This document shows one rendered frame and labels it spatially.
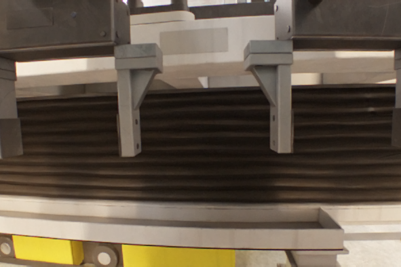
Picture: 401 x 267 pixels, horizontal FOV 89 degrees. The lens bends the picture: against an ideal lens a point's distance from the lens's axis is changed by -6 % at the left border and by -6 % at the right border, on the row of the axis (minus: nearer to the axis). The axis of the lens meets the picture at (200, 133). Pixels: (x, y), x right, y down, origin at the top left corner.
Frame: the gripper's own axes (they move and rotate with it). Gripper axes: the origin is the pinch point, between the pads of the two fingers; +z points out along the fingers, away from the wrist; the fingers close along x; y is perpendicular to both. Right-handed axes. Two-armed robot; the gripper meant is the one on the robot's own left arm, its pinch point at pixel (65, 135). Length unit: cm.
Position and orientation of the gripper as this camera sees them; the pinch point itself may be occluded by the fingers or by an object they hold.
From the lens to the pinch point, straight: 25.3
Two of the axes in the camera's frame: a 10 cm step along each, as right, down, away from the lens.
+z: 0.3, 10.0, 0.9
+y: 0.1, -0.9, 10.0
